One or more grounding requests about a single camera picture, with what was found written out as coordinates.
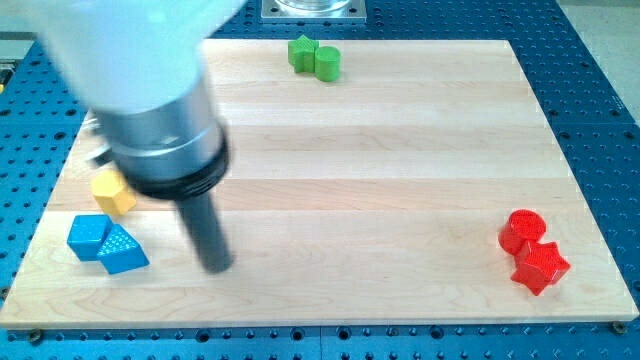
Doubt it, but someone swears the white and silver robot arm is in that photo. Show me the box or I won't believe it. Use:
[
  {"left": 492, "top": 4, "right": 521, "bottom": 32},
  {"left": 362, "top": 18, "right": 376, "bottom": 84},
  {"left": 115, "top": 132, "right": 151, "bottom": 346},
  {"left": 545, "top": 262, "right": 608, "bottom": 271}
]
[{"left": 19, "top": 0, "right": 245, "bottom": 201}]

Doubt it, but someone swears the green star block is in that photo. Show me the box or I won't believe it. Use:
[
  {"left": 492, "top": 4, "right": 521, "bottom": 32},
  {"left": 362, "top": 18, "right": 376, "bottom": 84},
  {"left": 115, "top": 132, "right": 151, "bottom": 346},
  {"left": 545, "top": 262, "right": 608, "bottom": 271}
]
[{"left": 288, "top": 35, "right": 319, "bottom": 73}]

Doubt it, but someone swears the red star block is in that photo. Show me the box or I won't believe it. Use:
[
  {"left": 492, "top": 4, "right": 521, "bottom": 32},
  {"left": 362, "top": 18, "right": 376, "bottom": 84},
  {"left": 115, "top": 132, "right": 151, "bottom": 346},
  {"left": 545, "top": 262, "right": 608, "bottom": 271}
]
[{"left": 511, "top": 241, "right": 571, "bottom": 296}]

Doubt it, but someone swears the light wooden board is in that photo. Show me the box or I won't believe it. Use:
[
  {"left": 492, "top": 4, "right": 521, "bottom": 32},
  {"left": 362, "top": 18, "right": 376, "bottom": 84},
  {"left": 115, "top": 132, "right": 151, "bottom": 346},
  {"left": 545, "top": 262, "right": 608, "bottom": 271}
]
[{"left": 1, "top": 39, "right": 638, "bottom": 330}]

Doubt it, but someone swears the green cylinder block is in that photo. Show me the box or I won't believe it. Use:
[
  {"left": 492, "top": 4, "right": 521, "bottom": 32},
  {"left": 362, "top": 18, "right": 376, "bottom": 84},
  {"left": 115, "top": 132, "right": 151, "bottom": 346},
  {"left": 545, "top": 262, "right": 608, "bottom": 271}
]
[{"left": 315, "top": 46, "right": 341, "bottom": 82}]

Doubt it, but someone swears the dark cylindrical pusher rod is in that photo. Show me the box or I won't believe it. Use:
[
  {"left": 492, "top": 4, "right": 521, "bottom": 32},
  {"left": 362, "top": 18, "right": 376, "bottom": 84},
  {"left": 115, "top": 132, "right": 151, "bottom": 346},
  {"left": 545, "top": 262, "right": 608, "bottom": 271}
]
[{"left": 176, "top": 193, "right": 233, "bottom": 273}]

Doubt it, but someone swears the yellow hexagon block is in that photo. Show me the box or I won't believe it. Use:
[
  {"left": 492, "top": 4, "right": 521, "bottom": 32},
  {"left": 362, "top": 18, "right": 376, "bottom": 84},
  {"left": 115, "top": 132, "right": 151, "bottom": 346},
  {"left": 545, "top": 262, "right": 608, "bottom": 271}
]
[{"left": 91, "top": 170, "right": 137, "bottom": 216}]

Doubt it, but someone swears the red cylinder block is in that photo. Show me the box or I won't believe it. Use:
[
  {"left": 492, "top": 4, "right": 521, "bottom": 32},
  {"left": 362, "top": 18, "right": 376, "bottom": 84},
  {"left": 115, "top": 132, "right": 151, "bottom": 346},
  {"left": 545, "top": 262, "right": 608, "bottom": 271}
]
[{"left": 498, "top": 209, "right": 547, "bottom": 255}]

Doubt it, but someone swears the blue triangle block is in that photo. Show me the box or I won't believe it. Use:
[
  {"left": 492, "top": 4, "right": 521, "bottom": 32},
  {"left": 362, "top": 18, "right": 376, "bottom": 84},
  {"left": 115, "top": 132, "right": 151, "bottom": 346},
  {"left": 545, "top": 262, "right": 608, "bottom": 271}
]
[{"left": 96, "top": 224, "right": 149, "bottom": 275}]

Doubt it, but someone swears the blue cube block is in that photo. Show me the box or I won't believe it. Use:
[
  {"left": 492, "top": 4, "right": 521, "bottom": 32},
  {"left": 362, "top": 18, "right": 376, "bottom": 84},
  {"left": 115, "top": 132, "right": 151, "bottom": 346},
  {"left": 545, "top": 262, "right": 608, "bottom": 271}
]
[{"left": 67, "top": 214, "right": 113, "bottom": 261}]

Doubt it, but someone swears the blue perforated metal table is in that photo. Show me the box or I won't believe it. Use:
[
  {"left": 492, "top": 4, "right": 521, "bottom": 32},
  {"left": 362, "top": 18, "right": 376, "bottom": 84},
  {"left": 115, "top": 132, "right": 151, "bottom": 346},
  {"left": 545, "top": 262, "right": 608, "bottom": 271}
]
[{"left": 1, "top": 0, "right": 639, "bottom": 359}]

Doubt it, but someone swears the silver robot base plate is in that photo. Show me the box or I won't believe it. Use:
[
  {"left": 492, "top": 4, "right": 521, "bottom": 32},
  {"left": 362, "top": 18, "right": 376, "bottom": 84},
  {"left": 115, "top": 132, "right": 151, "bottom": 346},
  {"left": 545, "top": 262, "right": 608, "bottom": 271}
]
[{"left": 261, "top": 0, "right": 367, "bottom": 23}]

